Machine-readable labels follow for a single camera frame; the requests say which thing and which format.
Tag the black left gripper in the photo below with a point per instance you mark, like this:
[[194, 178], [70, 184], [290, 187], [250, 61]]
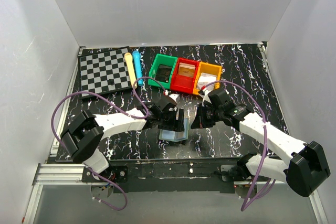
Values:
[[176, 125]]

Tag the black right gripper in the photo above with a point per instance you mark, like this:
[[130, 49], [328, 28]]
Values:
[[200, 121]]

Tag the mint green card holder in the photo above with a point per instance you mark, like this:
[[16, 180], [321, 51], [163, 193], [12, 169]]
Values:
[[172, 136]]

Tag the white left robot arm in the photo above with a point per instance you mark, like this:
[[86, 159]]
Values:
[[82, 137]]

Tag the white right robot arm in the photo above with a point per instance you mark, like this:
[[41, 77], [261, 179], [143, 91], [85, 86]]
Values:
[[303, 166]]

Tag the white cards in orange bin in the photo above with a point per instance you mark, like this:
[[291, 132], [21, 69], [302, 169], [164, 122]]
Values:
[[205, 79]]

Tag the tan cards in red bin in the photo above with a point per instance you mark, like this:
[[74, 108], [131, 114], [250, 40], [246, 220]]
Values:
[[187, 70]]

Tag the black cards in green bin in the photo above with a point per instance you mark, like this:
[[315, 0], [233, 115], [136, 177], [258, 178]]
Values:
[[163, 73]]

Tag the red plastic bin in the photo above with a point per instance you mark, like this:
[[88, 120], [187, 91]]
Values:
[[182, 83]]

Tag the orange plastic bin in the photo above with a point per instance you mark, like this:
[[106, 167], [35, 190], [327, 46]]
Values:
[[208, 68]]

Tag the green plastic bin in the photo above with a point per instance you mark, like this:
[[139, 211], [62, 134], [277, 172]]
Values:
[[165, 60]]

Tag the blue marker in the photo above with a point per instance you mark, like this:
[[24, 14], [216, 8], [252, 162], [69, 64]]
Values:
[[137, 63]]

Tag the cream yellow marker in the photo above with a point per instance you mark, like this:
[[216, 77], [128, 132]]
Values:
[[129, 62]]

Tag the black grey checkerboard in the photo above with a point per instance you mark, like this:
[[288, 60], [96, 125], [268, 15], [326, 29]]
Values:
[[97, 68]]

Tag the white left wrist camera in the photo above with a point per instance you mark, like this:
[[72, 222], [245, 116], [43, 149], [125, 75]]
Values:
[[171, 97]]

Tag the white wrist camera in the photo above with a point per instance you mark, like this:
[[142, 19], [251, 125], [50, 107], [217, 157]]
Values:
[[171, 97], [204, 94]]

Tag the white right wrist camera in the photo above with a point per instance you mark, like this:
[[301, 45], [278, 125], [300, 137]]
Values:
[[204, 94]]

